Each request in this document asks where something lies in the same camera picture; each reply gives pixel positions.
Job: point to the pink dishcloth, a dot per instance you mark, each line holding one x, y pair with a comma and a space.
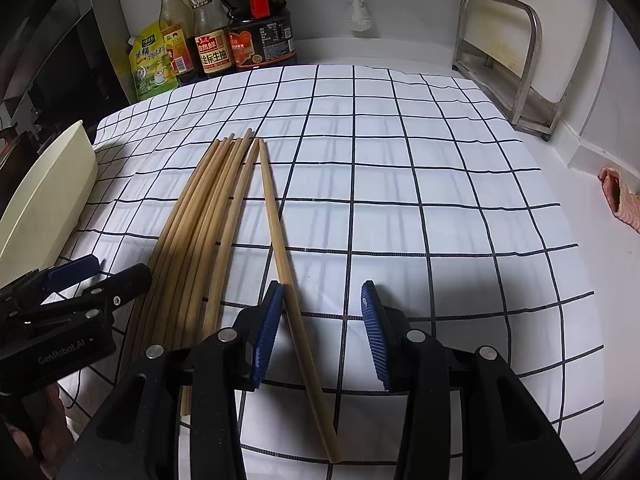
622, 195

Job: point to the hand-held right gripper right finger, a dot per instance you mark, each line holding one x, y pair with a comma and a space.
375, 335

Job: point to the person's left hand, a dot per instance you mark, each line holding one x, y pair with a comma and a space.
52, 420

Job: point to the cream round bowl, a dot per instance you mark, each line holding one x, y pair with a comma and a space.
45, 190

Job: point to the range hood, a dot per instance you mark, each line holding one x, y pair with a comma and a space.
50, 35

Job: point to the wooden chopstick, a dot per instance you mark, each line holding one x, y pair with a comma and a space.
285, 280

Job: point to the white cutting board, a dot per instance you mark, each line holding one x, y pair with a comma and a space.
570, 60

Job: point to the pile of wooden chopsticks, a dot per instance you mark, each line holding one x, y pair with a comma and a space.
200, 240

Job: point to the yellow seasoning pouch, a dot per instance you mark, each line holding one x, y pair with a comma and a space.
150, 65

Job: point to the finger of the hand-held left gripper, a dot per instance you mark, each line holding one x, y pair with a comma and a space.
72, 270
125, 285

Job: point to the white black-checked cloth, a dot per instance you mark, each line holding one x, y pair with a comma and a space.
400, 185

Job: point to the metal rack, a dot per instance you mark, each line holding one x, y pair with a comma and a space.
530, 85

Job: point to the clear yellow-cap sauce bottle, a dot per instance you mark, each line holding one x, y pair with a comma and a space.
210, 35

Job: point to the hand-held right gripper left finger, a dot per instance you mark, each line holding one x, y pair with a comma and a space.
266, 332

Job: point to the brown yellow-cap vinegar bottle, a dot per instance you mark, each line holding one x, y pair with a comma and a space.
176, 35

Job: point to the large dark soy sauce bottle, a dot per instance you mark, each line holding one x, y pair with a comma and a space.
260, 25

